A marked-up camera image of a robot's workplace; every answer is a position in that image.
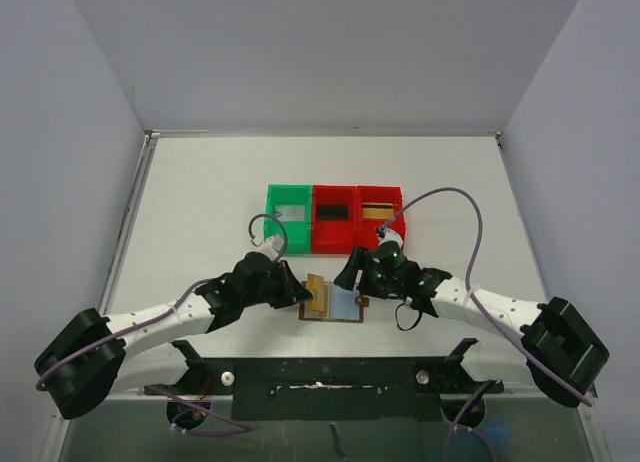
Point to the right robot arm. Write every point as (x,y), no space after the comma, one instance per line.
(559,352)

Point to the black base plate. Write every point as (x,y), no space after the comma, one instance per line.
(331,389)

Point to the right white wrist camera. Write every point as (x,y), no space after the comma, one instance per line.
(386,234)

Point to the black card in red bin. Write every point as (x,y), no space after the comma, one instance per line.
(332,212)

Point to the brown leather card holder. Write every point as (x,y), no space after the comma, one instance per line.
(338,306)

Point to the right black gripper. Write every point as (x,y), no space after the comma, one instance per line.
(363,272)

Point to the green plastic bin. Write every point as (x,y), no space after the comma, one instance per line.
(299,233)

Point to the middle red plastic bin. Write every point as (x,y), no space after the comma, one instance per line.
(333,237)

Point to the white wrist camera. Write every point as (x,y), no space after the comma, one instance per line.
(272,247)
(386,234)

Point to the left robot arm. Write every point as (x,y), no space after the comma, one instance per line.
(80,367)

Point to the card with dark stripe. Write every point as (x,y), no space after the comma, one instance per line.
(320,294)

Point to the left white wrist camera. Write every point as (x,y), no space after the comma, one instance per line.
(272,247)

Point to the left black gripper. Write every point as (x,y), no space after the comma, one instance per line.
(291,289)

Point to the silver card in green bin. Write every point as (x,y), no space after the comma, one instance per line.
(291,213)

